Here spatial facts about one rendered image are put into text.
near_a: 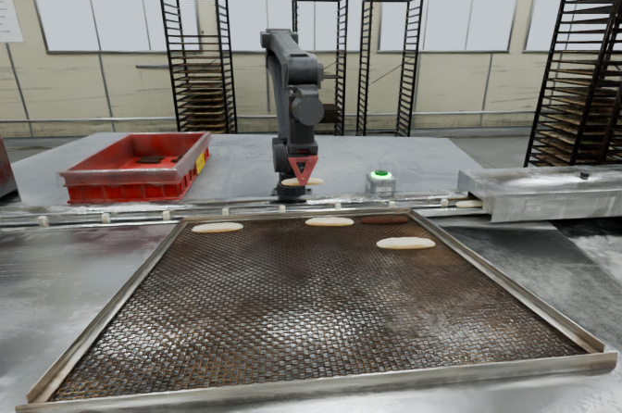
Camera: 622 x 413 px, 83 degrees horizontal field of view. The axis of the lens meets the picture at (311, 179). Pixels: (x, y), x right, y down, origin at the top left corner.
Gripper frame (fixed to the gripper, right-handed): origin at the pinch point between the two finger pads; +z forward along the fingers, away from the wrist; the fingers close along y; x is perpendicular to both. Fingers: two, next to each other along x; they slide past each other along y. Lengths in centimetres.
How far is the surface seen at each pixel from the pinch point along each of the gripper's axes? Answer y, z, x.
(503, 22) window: -438, -81, 323
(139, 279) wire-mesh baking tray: 34.6, 2.4, -25.5
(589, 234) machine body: 9, 14, 69
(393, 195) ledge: -7.7, 8.2, 25.4
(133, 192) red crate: -19, 8, -47
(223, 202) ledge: -7.9, 8.1, -20.2
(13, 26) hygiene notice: -437, -74, -332
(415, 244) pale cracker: 28.5, 2.8, 16.7
